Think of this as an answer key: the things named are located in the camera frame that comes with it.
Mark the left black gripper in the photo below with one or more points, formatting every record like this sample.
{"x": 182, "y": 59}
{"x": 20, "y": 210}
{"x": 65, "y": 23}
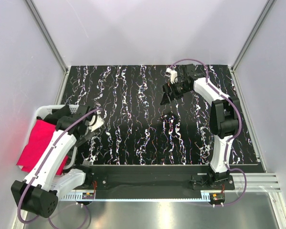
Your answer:
{"x": 82, "y": 139}

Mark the small connector board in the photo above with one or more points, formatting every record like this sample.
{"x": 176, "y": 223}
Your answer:
{"x": 218, "y": 196}
{"x": 88, "y": 195}

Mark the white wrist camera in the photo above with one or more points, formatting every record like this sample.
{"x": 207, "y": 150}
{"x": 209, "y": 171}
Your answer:
{"x": 173, "y": 76}
{"x": 96, "y": 122}

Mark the left aluminium frame post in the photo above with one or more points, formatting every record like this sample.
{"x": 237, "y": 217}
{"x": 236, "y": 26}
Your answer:
{"x": 44, "y": 31}

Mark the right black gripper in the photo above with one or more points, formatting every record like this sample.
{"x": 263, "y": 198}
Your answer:
{"x": 167, "y": 88}

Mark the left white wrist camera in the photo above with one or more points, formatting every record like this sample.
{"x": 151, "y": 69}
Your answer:
{"x": 96, "y": 122}

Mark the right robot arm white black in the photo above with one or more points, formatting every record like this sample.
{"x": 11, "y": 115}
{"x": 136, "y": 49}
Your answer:
{"x": 225, "y": 120}

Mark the right aluminium frame post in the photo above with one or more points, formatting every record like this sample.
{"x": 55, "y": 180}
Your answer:
{"x": 254, "y": 31}

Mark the aluminium frame post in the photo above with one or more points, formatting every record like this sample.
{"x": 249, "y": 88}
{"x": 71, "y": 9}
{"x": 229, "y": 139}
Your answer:
{"x": 44, "y": 31}
{"x": 254, "y": 31}

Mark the aluminium rail profile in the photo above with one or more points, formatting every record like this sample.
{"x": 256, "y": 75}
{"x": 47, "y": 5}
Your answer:
{"x": 256, "y": 182}

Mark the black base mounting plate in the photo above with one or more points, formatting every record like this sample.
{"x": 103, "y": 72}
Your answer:
{"x": 162, "y": 179}

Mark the black t shirt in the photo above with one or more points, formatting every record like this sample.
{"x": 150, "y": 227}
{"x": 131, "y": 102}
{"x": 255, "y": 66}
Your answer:
{"x": 57, "y": 114}

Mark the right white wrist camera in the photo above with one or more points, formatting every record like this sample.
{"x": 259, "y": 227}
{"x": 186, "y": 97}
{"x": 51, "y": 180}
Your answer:
{"x": 173, "y": 76}

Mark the right small connector board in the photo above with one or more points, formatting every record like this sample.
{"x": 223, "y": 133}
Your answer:
{"x": 218, "y": 196}

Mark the white slotted cable duct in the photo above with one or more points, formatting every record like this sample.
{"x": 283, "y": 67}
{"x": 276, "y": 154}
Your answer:
{"x": 194, "y": 196}

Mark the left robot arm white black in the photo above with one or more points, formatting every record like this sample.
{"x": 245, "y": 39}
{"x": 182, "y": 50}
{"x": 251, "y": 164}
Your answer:
{"x": 38, "y": 193}

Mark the pink t shirt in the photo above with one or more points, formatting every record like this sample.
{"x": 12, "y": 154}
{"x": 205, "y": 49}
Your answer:
{"x": 40, "y": 136}

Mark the left small connector board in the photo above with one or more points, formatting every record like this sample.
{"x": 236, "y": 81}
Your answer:
{"x": 88, "y": 195}

